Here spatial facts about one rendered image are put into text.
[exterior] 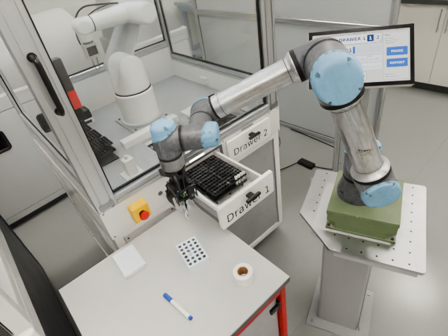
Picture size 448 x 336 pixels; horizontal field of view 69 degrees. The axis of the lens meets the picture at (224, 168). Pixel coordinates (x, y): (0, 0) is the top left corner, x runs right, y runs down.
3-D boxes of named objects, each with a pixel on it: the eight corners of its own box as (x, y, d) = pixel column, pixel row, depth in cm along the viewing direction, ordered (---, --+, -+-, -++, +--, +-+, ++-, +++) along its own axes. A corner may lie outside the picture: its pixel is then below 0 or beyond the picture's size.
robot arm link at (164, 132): (175, 129, 88) (144, 132, 88) (183, 161, 94) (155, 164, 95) (178, 114, 94) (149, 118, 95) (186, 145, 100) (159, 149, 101)
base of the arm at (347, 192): (382, 183, 126) (386, 163, 120) (375, 210, 116) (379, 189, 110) (341, 175, 133) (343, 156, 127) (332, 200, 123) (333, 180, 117)
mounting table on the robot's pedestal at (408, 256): (420, 206, 142) (426, 186, 135) (418, 293, 112) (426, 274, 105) (315, 187, 161) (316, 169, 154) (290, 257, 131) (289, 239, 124)
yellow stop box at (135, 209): (153, 215, 133) (148, 203, 129) (138, 225, 130) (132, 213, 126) (147, 209, 137) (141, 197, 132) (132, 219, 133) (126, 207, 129)
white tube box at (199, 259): (211, 263, 120) (209, 257, 118) (191, 275, 118) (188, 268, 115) (196, 241, 129) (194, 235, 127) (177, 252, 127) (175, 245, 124)
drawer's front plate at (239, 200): (274, 191, 138) (273, 171, 131) (223, 230, 124) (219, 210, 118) (271, 189, 139) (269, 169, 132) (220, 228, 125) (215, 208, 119)
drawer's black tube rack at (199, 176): (247, 185, 140) (246, 173, 136) (217, 207, 132) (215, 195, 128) (215, 165, 155) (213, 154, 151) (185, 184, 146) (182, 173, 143)
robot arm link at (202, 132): (217, 109, 96) (181, 114, 97) (216, 129, 88) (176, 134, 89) (221, 131, 101) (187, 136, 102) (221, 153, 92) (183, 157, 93)
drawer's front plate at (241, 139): (271, 135, 171) (269, 117, 165) (231, 161, 158) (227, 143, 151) (269, 134, 173) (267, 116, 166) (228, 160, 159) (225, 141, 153)
